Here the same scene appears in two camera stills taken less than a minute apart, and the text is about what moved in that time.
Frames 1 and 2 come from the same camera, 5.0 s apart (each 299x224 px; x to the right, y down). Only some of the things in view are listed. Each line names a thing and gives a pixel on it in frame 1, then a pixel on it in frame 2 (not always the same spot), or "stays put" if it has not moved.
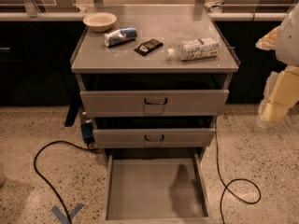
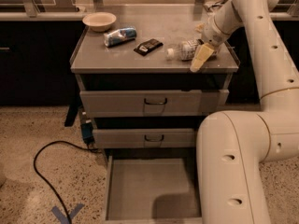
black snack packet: (146, 47) stays put
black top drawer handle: (157, 103) stays put
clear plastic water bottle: (194, 49) stays put
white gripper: (289, 44) -> (213, 35)
